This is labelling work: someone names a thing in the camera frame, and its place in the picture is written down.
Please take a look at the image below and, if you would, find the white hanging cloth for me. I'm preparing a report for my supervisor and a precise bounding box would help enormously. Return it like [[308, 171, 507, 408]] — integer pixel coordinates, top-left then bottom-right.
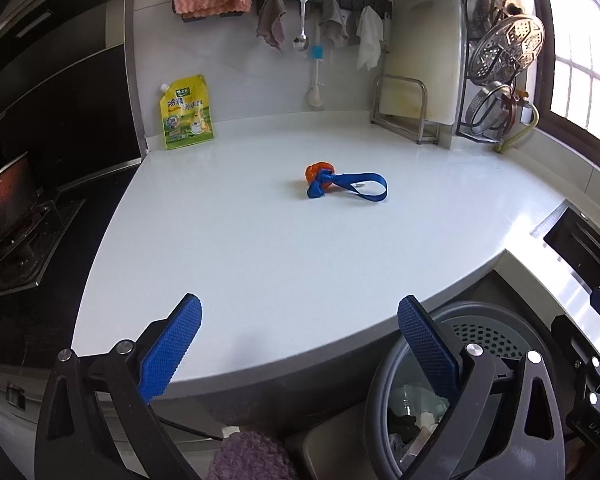
[[355, 6, 384, 72]]

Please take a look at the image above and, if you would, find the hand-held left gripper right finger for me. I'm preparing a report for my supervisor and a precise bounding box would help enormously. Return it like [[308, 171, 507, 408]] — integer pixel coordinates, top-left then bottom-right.
[[396, 296, 566, 480]]

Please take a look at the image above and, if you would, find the yellow seasoning pouch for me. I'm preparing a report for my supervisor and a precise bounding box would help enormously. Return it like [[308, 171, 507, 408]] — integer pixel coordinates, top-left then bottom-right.
[[159, 74, 216, 151]]

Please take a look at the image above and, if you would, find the purple fuzzy cloth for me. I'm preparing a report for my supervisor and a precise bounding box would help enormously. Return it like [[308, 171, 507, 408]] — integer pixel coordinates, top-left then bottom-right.
[[205, 430, 298, 480]]

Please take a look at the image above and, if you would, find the steel spoon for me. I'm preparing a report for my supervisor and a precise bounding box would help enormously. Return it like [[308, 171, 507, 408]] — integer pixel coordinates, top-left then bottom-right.
[[293, 0, 311, 52]]

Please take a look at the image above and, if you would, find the steel cutting board rack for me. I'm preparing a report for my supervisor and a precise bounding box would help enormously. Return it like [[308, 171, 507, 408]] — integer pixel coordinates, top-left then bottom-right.
[[370, 74, 443, 146]]

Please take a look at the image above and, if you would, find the black wire lid rack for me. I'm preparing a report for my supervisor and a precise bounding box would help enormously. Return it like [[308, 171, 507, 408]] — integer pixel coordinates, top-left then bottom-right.
[[455, 0, 546, 148]]

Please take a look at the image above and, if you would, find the grey purple rag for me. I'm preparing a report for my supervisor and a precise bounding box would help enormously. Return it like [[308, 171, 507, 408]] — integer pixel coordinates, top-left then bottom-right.
[[256, 0, 287, 55]]

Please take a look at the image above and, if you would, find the white blue brush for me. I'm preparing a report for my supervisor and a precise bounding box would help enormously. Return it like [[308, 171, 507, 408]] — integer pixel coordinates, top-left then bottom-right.
[[306, 27, 326, 109]]

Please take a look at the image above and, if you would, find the yellow handled utensil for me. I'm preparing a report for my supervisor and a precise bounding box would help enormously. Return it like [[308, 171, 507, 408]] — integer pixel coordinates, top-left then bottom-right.
[[497, 95, 541, 153]]

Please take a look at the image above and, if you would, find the window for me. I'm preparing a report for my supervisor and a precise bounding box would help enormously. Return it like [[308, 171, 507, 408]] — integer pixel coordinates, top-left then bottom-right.
[[455, 0, 600, 151]]

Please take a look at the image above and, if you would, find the steel steamer plate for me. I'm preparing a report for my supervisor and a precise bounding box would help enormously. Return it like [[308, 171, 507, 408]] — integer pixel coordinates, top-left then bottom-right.
[[467, 15, 546, 83]]

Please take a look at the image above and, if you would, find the grey plastic container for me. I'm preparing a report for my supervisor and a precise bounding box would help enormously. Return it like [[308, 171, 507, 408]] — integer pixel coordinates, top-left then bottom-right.
[[285, 410, 381, 480]]

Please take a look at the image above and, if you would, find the blue ribbon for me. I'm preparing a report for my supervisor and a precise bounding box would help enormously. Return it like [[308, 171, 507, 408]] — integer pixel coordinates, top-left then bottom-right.
[[307, 170, 388, 201]]

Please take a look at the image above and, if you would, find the grey hanging cloth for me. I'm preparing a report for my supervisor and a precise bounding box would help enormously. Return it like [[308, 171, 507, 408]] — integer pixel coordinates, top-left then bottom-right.
[[319, 0, 350, 48]]

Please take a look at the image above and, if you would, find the steel colander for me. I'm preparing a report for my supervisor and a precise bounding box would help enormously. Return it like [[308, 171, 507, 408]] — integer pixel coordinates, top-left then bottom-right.
[[462, 85, 518, 136]]

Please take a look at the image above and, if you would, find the kitchen sink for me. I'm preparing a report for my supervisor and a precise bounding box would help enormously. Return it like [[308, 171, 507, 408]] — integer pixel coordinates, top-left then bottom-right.
[[530, 200, 600, 306]]

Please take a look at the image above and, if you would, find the black range hood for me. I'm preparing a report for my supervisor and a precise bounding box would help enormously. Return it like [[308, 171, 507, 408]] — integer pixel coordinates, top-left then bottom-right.
[[0, 0, 146, 196]]

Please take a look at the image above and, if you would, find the white cutting board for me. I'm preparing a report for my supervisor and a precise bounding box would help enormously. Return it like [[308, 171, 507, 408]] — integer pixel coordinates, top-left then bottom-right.
[[380, 0, 463, 126]]

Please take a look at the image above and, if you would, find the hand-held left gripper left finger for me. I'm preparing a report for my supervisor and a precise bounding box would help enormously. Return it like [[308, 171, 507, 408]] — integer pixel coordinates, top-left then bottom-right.
[[34, 292, 203, 480]]

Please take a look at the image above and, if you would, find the grey round trash bin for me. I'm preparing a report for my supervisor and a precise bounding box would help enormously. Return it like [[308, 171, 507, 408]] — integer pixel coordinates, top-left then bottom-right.
[[365, 301, 576, 480]]

